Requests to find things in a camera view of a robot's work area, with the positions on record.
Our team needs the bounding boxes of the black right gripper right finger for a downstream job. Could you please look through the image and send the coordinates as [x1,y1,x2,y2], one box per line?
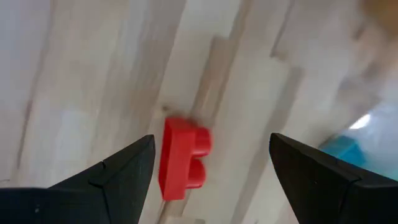
[269,133,398,224]

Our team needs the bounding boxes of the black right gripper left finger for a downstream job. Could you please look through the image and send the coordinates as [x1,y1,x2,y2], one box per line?
[0,134,155,224]

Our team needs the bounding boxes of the blue toy block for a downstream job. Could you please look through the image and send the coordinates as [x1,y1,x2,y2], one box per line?
[320,135,368,167]

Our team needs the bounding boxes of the clear plastic bin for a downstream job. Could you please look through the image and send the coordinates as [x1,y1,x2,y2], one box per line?
[318,101,398,182]

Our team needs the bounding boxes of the red two-stud brick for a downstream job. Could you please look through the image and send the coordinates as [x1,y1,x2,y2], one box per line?
[157,116,213,202]

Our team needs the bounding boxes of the orange wedge block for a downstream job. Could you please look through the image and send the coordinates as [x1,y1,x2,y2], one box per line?
[362,0,398,35]

